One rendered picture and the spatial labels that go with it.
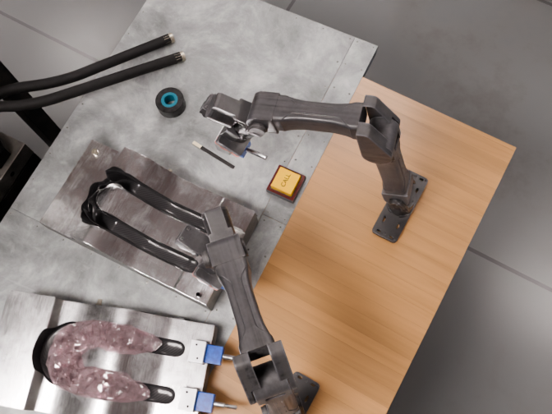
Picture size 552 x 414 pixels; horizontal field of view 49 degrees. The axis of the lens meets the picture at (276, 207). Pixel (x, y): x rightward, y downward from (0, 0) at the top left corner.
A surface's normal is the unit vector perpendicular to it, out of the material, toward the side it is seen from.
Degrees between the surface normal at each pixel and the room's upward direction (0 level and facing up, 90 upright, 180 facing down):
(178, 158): 0
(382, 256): 0
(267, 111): 13
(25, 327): 0
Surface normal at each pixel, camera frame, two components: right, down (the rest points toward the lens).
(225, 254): -0.12, -0.51
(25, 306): -0.05, -0.32
